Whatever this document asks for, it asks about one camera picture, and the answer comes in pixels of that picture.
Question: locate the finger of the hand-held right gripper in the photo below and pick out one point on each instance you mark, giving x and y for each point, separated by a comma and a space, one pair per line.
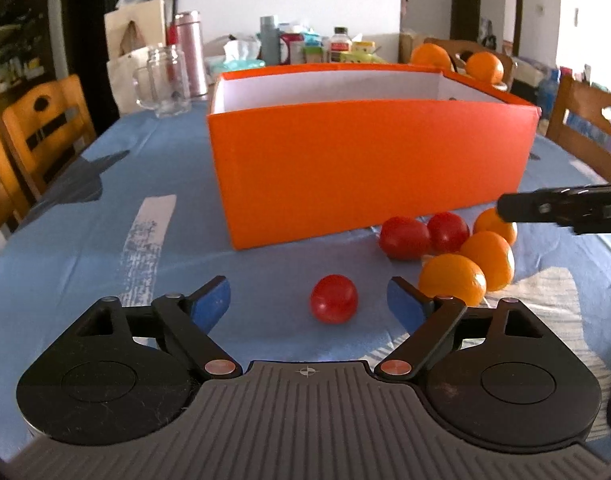
535, 206

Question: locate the dark display shelf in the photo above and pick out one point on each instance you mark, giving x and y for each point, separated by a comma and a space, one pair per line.
15, 35

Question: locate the teal tissue box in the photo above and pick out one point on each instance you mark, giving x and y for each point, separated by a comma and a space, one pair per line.
235, 62

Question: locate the small green-lidded cup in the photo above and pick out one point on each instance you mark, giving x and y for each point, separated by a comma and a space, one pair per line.
313, 55

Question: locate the pink thermos bottle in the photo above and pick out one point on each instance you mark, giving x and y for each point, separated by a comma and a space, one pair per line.
191, 55

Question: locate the black hanging bag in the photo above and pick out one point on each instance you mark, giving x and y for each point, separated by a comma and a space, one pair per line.
488, 40

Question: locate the small mandarin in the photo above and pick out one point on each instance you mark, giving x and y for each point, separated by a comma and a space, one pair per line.
450, 280
490, 227
490, 260

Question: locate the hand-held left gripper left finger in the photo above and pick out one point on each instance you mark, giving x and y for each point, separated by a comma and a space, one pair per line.
210, 305

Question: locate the white paper bag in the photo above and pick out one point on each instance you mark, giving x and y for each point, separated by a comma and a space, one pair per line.
135, 40

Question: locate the grey tall bottle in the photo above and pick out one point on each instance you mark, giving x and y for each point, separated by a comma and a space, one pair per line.
269, 40

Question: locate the red labelled jar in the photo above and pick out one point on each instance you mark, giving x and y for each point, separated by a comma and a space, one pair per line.
291, 50

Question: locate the orange cardboard box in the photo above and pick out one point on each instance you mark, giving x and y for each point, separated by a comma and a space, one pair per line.
360, 170

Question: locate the yellow container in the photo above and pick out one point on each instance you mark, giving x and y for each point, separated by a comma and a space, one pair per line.
364, 52

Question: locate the teal plastic container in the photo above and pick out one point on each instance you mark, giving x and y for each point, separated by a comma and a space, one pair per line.
310, 37

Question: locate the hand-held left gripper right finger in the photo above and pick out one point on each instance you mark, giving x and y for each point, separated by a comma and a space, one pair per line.
404, 305

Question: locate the red tomato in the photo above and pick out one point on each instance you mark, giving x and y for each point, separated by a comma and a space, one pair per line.
404, 238
334, 300
449, 232

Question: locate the glass mug jar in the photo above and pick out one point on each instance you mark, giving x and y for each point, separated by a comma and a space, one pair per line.
165, 82

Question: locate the large orange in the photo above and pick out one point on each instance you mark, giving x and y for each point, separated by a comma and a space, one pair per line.
485, 66
430, 55

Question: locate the clear bottle with black cap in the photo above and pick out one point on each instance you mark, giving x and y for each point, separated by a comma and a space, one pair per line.
341, 45

